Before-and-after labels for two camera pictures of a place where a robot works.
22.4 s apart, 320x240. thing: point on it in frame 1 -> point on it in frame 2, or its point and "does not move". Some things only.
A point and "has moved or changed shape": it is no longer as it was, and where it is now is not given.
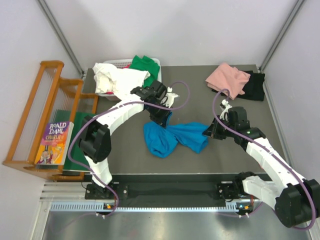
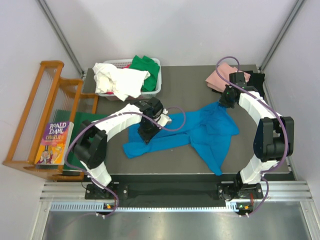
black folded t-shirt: x=254 y=88 does not move
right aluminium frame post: x=267 y=59 does not move
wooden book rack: x=51 y=99 does not move
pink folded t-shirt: x=227 y=77 does not move
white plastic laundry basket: x=121 y=64 does not move
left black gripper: x=159 y=118 -> x=145 y=135
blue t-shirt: x=162 y=142 has moved or changed shape
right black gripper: x=213 y=130 -> x=223 y=101
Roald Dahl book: x=54 y=143 does not move
